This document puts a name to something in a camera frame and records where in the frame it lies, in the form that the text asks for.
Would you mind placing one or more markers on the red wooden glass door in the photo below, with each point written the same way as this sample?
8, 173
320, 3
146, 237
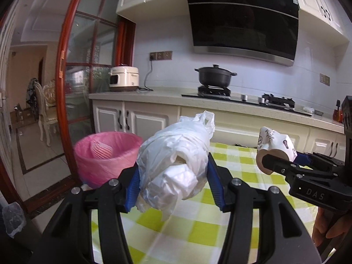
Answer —
79, 74

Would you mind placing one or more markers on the cream ornate dining chair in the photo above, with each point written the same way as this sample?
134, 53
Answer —
48, 110

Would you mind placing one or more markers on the black gas stove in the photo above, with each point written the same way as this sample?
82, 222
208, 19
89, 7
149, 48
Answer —
247, 99

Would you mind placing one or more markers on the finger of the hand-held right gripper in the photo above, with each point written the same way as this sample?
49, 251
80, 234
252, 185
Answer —
319, 162
280, 166

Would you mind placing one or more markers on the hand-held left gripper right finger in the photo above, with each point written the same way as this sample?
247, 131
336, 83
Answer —
216, 187

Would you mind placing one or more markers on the gold wall socket strip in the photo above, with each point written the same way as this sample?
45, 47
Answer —
161, 55

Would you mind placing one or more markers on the cream lower kitchen cabinets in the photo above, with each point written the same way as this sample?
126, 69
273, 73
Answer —
148, 118

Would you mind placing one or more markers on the white plastic bag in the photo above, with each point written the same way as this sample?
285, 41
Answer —
170, 165

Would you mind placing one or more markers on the person's right hand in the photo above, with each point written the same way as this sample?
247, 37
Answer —
319, 228

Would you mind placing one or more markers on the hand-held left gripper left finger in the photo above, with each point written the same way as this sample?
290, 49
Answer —
132, 189

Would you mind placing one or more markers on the white cloth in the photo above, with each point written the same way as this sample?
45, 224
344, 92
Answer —
308, 109

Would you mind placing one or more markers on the black range hood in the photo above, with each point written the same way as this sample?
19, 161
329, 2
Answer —
242, 19

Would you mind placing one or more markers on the green checked tablecloth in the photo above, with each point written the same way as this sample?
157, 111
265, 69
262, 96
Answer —
192, 225

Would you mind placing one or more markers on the black cooking pot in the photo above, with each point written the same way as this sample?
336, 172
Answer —
214, 77

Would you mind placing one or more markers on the clear plastic bag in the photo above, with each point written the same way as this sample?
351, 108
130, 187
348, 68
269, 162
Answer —
13, 220

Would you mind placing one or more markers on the cream rice cooker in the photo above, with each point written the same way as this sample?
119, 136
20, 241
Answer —
123, 78

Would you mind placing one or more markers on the red kettle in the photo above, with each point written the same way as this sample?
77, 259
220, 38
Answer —
337, 112

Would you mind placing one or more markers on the large pink foam net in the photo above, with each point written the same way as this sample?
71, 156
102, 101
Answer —
100, 150

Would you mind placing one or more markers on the printed white paper cup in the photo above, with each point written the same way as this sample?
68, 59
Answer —
275, 141

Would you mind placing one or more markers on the bin with pink liner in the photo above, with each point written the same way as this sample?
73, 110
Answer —
110, 167

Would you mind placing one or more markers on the small gold wall socket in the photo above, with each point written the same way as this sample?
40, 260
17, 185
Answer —
324, 79

